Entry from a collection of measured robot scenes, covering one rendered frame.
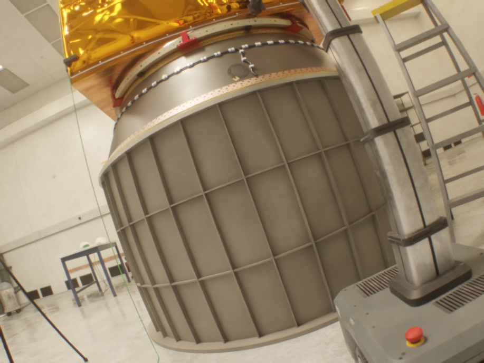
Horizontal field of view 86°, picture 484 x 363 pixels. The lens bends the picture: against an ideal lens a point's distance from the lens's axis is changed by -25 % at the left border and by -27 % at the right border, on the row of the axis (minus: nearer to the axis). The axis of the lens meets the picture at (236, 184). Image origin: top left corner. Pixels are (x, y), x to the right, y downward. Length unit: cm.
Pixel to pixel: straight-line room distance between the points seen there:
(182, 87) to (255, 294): 109
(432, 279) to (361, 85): 54
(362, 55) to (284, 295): 112
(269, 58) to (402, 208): 122
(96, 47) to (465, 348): 227
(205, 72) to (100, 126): 641
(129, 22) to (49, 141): 665
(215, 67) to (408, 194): 126
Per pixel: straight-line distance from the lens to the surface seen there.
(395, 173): 85
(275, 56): 187
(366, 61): 92
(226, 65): 179
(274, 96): 163
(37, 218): 859
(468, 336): 74
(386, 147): 85
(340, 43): 92
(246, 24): 208
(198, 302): 175
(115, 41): 219
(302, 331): 157
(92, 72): 220
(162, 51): 206
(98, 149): 795
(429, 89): 189
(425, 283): 92
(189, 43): 200
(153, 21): 218
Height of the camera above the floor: 66
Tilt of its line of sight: 4 degrees up
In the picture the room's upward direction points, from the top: 20 degrees counter-clockwise
